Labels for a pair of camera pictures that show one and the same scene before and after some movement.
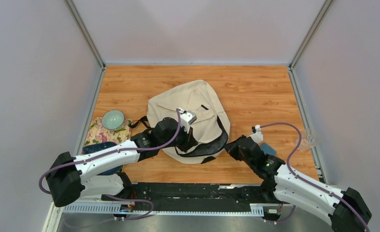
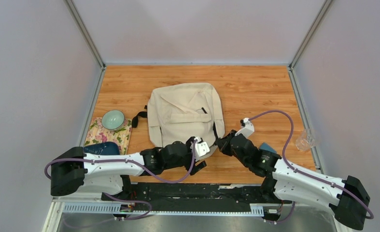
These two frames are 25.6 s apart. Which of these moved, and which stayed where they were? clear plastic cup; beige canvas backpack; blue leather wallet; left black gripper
Moved: left black gripper
Stayed: clear plastic cup; blue leather wallet; beige canvas backpack
